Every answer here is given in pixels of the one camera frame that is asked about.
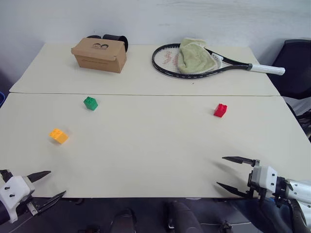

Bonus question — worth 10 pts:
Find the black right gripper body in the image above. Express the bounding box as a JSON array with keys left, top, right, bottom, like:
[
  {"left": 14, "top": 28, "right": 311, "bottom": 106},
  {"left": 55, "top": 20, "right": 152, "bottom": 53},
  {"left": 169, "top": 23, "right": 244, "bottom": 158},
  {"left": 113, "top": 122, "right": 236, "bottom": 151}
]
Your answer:
[{"left": 246, "top": 159, "right": 271, "bottom": 200}]

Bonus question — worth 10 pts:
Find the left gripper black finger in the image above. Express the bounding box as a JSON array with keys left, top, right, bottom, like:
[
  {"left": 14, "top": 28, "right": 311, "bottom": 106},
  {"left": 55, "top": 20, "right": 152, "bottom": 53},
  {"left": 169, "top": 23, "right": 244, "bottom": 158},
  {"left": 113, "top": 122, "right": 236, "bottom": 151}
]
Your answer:
[
  {"left": 26, "top": 170, "right": 52, "bottom": 183},
  {"left": 31, "top": 190, "right": 67, "bottom": 216}
]

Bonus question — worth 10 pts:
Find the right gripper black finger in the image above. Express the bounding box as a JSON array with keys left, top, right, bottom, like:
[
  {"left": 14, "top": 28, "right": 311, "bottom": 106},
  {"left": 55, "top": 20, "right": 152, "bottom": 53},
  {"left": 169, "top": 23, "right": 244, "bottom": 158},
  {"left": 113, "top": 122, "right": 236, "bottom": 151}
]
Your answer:
[
  {"left": 216, "top": 182, "right": 251, "bottom": 199},
  {"left": 222, "top": 156, "right": 256, "bottom": 166}
]

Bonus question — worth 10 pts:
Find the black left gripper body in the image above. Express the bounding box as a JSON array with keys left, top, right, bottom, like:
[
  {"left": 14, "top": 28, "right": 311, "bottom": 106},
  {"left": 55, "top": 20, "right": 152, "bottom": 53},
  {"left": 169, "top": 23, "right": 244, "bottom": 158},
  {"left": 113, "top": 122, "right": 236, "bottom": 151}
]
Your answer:
[{"left": 14, "top": 175, "right": 41, "bottom": 217}]

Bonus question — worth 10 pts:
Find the yellow toy brick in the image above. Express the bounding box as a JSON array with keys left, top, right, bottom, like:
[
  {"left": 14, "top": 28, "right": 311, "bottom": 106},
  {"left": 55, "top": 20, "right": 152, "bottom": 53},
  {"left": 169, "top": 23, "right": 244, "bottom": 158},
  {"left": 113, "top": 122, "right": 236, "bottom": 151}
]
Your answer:
[{"left": 49, "top": 128, "right": 69, "bottom": 145}]

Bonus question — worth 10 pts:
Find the red toy brick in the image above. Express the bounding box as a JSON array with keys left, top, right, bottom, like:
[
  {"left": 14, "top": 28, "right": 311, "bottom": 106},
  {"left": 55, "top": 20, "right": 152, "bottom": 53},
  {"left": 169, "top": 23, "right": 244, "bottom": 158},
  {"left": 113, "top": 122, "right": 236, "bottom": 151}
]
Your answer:
[{"left": 213, "top": 103, "right": 228, "bottom": 118}]

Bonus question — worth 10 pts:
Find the large dark rounded shape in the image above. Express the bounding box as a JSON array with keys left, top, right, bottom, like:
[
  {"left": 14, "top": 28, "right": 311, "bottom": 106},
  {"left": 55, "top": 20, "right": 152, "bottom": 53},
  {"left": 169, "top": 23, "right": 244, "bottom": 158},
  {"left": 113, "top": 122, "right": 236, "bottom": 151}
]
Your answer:
[{"left": 164, "top": 200, "right": 204, "bottom": 233}]

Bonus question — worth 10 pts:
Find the green toy brick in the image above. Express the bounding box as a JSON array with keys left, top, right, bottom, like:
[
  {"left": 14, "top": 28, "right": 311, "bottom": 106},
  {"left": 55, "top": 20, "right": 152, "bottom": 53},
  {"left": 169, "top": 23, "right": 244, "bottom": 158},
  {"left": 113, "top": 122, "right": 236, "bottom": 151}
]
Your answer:
[{"left": 83, "top": 96, "right": 99, "bottom": 111}]

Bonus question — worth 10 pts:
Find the black tennis racket, white grip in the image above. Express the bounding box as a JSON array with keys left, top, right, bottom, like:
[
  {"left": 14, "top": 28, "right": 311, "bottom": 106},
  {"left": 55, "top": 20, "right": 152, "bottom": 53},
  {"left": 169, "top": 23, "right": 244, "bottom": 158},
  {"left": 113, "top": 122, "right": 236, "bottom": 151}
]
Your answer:
[{"left": 152, "top": 43, "right": 286, "bottom": 80}]

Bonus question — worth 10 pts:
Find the black chair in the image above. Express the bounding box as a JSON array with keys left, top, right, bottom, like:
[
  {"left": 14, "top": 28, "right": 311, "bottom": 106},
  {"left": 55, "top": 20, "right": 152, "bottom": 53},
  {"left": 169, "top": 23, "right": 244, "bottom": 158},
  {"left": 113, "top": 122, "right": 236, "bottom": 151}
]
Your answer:
[{"left": 266, "top": 39, "right": 311, "bottom": 100}]

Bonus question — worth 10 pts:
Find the light green towel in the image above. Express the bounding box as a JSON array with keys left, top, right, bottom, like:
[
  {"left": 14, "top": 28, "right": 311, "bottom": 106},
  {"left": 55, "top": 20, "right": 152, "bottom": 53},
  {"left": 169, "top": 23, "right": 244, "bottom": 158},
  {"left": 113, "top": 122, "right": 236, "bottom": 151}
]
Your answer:
[{"left": 177, "top": 37, "right": 218, "bottom": 74}]

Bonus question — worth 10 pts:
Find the brown cardboard box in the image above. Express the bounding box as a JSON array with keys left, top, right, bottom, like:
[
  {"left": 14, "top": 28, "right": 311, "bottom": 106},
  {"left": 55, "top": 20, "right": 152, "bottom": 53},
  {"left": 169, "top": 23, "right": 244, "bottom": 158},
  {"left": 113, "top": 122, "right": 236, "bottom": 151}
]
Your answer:
[{"left": 70, "top": 37, "right": 129, "bottom": 74}]

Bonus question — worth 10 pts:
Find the large black tape roll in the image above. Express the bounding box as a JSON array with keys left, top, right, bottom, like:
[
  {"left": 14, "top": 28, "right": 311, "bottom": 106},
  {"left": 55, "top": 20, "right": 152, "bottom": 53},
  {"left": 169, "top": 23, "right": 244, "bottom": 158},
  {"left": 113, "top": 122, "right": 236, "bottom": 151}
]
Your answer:
[{"left": 102, "top": 34, "right": 130, "bottom": 53}]

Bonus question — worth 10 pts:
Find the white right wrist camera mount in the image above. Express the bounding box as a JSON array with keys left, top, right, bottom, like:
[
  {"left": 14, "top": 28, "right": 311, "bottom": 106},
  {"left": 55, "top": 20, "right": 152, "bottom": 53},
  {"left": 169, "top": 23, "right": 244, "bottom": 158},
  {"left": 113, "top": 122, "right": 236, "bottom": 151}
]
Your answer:
[{"left": 252, "top": 166, "right": 278, "bottom": 193}]

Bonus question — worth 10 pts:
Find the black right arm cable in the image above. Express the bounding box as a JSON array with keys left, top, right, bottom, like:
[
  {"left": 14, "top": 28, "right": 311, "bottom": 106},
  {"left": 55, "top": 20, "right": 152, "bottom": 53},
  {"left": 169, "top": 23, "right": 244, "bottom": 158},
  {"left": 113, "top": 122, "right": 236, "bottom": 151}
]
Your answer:
[{"left": 288, "top": 198, "right": 309, "bottom": 233}]

